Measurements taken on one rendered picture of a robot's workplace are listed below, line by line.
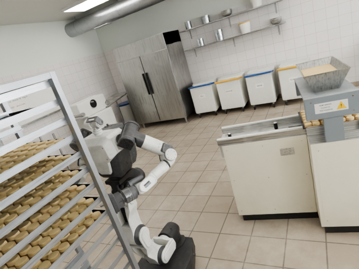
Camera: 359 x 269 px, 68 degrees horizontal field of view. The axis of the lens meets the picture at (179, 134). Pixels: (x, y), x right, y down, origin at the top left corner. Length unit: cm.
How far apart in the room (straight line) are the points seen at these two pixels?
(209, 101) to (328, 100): 429
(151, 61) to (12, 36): 276
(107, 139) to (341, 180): 170
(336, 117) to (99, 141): 158
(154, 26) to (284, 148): 534
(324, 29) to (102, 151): 524
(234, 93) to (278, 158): 364
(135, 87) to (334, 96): 513
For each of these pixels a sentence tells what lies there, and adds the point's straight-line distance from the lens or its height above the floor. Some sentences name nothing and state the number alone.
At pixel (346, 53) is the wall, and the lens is 629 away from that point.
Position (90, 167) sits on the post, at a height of 133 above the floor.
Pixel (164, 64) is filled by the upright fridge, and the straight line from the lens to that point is 603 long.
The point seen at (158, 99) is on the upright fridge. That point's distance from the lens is 633.
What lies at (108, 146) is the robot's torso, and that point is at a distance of 169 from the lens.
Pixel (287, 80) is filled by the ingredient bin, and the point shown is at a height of 52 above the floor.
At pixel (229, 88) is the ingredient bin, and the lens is 590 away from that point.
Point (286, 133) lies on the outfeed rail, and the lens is 233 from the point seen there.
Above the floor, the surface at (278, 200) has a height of 23.
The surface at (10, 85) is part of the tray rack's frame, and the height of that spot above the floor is 181.
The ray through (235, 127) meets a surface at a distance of 263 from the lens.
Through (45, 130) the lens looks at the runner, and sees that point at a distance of 132.
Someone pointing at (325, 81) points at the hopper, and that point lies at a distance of 214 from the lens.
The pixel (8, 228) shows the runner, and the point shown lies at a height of 132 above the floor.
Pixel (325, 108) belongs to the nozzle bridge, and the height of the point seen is 110.
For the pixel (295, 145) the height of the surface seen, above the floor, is 76.
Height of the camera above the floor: 178
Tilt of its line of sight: 18 degrees down
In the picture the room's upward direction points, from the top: 17 degrees counter-clockwise
